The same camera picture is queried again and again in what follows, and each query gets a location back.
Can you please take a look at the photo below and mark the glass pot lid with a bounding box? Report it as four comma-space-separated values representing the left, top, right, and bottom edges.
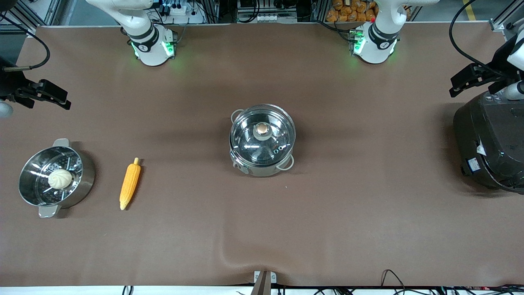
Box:
230, 104, 296, 167

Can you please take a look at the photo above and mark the pile of orange buns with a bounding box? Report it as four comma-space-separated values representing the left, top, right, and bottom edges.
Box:
326, 0, 378, 23

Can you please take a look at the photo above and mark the steel steamer pot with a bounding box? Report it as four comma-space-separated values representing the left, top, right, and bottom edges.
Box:
18, 138, 96, 219

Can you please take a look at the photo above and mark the brown table mat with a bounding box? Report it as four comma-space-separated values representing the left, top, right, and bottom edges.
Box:
0, 23, 524, 288

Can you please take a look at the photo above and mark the stainless steel cooking pot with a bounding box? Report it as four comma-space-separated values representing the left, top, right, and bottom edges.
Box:
229, 104, 296, 178

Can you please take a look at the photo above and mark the white steamed bun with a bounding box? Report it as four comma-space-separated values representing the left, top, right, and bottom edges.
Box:
48, 169, 74, 190

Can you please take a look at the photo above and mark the yellow corn cob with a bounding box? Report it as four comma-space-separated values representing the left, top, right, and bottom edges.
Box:
119, 158, 142, 211

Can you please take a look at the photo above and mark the white power strip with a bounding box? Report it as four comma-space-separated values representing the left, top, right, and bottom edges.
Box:
161, 1, 206, 24

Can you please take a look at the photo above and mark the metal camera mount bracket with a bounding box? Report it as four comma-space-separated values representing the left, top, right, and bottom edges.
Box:
251, 270, 278, 295

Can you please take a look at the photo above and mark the black looped cable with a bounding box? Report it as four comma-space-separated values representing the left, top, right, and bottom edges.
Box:
380, 269, 407, 295

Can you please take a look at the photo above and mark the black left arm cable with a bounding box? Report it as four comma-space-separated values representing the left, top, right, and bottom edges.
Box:
449, 0, 505, 79

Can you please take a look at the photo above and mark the black rice cooker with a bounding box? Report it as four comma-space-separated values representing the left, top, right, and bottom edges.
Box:
453, 90, 524, 194

